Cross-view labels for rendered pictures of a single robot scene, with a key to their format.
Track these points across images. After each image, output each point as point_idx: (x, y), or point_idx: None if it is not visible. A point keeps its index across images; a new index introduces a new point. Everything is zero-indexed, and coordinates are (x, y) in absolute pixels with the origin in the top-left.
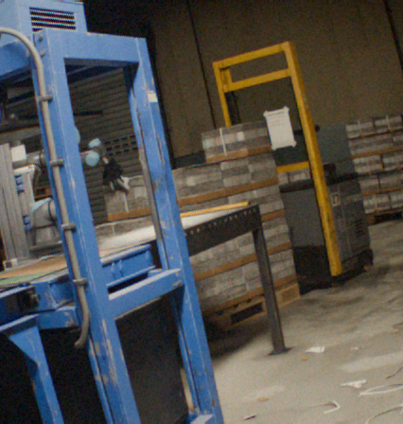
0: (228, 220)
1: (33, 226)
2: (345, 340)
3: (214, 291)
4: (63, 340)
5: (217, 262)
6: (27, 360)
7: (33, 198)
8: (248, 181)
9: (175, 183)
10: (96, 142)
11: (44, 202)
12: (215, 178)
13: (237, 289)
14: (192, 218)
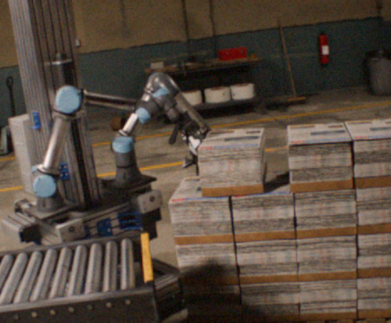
0: (25, 315)
1: (71, 177)
2: None
3: (294, 298)
4: None
5: (309, 267)
6: None
7: (71, 148)
8: None
9: (256, 161)
10: (156, 93)
11: (34, 170)
12: (336, 161)
13: (340, 304)
14: (91, 265)
